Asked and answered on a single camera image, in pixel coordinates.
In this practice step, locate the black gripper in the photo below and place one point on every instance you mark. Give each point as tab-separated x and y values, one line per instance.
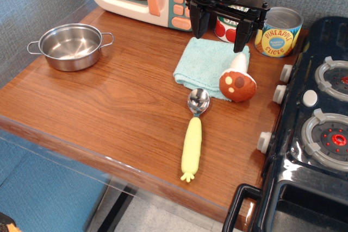
250	15

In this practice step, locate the yellow handled metal spoon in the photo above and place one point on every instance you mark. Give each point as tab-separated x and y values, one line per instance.
198	103

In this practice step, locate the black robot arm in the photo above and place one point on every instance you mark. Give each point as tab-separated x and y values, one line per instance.
249	14

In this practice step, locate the light blue rag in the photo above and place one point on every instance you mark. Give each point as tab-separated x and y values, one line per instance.
202	64

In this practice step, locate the silver steel pot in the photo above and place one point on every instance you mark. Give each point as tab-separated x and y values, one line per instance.
72	47

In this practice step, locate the tomato sauce can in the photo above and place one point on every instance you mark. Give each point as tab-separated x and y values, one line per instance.
225	29

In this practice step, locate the pineapple slices can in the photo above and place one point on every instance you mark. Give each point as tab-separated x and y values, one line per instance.
280	32

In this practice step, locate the brown toy mushroom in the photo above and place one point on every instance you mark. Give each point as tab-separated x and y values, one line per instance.
235	83

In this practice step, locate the black toy stove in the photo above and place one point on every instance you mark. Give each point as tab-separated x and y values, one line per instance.
304	176

